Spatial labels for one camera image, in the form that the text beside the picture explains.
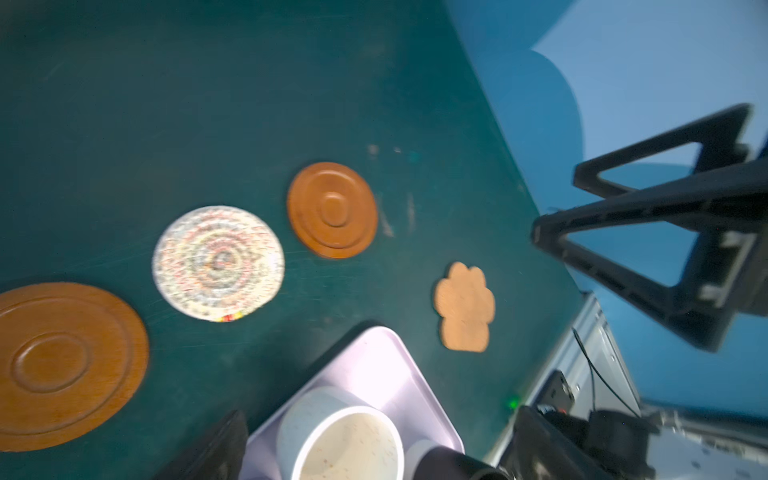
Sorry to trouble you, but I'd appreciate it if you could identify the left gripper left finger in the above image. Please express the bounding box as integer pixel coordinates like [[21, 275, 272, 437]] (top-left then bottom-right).
[[154, 410, 248, 479]]

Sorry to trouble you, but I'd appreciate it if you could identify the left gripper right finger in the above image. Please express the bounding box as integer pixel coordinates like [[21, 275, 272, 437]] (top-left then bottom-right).
[[531, 103, 767, 352]]

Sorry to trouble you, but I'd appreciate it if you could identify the brown wooden round coaster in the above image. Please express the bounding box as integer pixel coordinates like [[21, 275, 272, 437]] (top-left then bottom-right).
[[1, 282, 149, 452], [287, 162, 378, 260]]

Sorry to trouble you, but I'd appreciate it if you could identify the white multicolour woven coaster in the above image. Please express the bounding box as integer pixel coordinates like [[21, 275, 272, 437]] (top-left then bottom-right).
[[152, 205, 285, 323]]

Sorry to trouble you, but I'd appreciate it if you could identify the cork paw shaped coaster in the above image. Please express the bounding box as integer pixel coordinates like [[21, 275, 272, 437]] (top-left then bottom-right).
[[434, 262, 495, 353]]

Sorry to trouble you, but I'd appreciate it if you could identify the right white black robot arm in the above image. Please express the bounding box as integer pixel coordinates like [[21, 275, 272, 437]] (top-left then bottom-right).
[[499, 406, 660, 479]]

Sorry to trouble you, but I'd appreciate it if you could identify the lilac plastic tray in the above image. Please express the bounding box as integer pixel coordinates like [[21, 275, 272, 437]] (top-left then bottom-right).
[[239, 326, 464, 479]]

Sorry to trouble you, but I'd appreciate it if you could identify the cream mug white handle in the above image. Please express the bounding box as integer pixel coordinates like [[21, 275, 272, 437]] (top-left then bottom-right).
[[276, 386, 405, 480]]

